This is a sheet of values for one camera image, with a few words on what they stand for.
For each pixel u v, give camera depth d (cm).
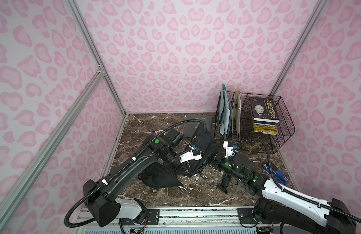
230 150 69
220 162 63
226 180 82
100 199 38
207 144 71
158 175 81
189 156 60
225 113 87
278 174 84
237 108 85
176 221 73
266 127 95
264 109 92
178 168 58
